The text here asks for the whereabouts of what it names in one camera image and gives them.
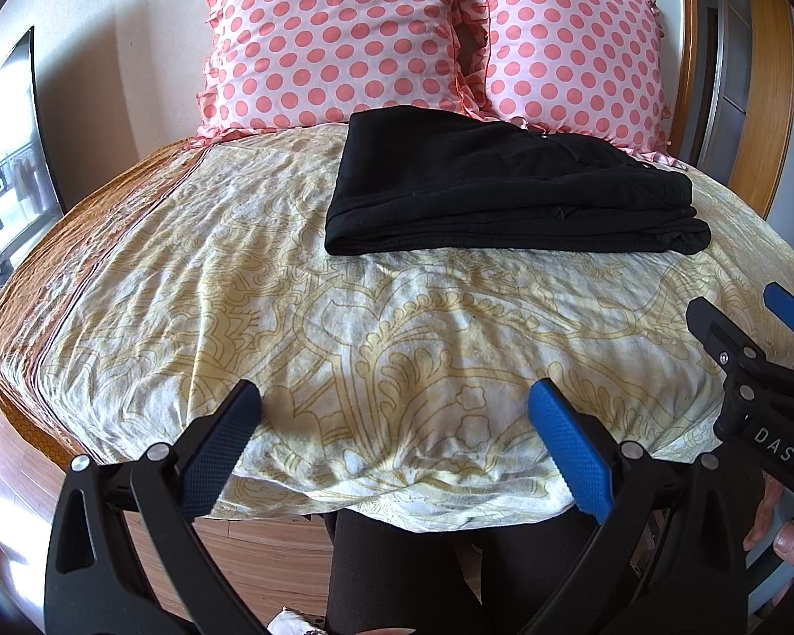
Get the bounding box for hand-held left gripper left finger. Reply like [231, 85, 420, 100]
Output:
[43, 380, 264, 635]

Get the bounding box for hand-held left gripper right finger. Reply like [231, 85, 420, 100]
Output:
[528, 379, 750, 635]

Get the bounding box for black pants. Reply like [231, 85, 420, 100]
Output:
[324, 104, 712, 258]

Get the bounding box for person's right leg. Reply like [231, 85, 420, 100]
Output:
[473, 509, 610, 635]

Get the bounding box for person's leg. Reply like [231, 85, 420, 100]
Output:
[324, 509, 481, 635]
[473, 509, 610, 635]

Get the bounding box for yellow patterned bedspread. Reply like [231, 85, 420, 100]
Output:
[40, 122, 794, 537]

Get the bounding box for white patterned cloth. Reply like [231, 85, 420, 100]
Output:
[265, 609, 327, 635]

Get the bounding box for person's left leg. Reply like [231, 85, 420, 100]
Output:
[324, 509, 481, 635]

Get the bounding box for wooden wardrobe with grey trim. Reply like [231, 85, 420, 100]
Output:
[698, 0, 794, 219]

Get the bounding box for orange textured bed cover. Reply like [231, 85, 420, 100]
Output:
[0, 135, 206, 477]

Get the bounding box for flat screen television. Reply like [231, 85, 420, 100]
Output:
[0, 26, 64, 292]

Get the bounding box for large pink polka dot pillow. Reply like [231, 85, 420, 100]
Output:
[192, 0, 497, 143]

